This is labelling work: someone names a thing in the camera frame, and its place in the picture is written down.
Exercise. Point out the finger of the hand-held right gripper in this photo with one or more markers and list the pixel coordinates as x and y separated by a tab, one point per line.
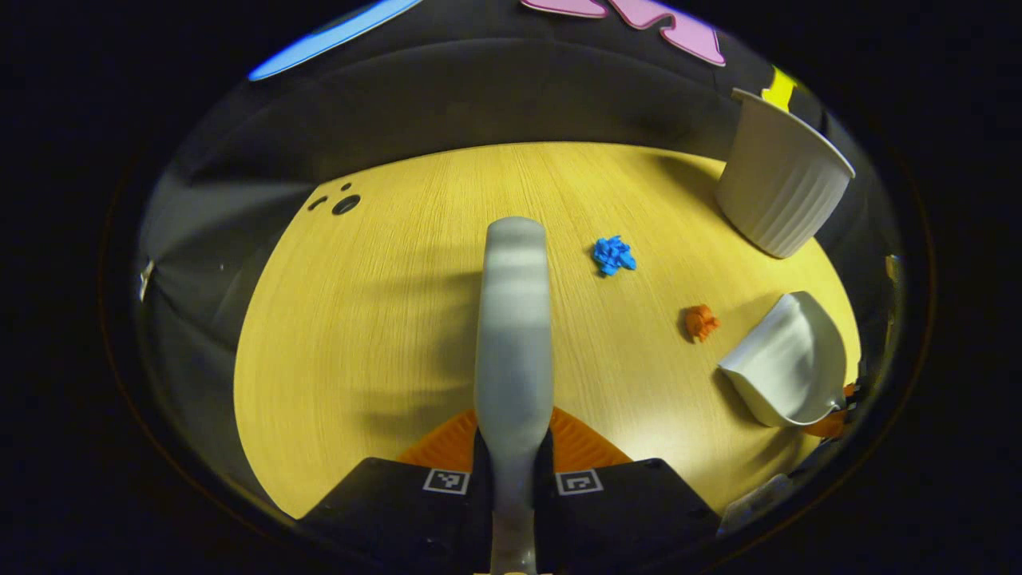
830	425

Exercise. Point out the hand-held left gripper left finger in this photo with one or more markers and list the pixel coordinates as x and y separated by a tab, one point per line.
383	503

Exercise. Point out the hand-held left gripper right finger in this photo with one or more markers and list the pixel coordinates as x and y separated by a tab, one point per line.
631	507

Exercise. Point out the white plastic dustpan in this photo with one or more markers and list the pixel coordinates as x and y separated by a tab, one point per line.
786	359

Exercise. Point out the orange paper scrap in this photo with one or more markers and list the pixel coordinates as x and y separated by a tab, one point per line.
701	323

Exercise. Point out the white ribbed garbage bin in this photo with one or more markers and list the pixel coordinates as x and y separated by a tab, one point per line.
782	192

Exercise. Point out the blue paper scrap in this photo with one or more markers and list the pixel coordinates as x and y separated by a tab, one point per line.
613	255

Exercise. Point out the light wooden desktop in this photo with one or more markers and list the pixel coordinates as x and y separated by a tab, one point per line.
383	319

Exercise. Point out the silver metal clip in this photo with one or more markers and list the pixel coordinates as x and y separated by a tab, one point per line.
146	279

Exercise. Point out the black backdrop cloth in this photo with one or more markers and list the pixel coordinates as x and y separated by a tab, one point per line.
479	96

